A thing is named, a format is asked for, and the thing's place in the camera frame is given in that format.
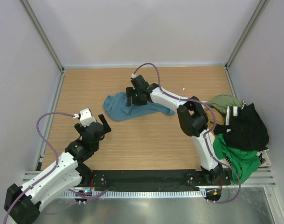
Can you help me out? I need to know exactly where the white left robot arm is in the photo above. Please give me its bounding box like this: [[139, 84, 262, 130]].
[[3, 109, 111, 224]]

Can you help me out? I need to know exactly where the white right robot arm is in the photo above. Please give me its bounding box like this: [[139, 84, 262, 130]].
[[126, 74, 223, 185]]

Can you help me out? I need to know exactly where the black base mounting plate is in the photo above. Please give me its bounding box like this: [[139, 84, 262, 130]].
[[92, 169, 231, 192]]

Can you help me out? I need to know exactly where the white slotted cable duct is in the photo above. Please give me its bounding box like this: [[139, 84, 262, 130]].
[[55, 190, 206, 199]]

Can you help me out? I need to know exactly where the tan garment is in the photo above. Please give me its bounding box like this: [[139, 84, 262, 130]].
[[203, 108, 226, 128]]

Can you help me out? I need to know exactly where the white laundry tray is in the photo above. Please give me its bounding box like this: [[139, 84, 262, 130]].
[[220, 100, 272, 168]]

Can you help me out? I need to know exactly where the right aluminium frame post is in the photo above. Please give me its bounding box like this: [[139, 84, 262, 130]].
[[224, 0, 270, 70]]

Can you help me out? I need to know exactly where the black garment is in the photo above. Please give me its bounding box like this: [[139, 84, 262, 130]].
[[213, 104, 270, 152]]

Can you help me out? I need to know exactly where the left aluminium frame post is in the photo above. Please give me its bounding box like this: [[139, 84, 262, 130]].
[[20, 0, 64, 72]]

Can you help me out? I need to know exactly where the olive green garment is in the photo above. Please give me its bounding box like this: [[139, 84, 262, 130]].
[[207, 94, 242, 115]]

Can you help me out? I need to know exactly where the aluminium frame post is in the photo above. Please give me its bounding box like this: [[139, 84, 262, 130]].
[[224, 0, 270, 70], [20, 0, 64, 72]]

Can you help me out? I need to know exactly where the blue tank top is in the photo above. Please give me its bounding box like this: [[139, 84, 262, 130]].
[[103, 92, 175, 121]]

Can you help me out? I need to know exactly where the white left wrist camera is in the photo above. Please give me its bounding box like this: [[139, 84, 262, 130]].
[[73, 108, 97, 127]]

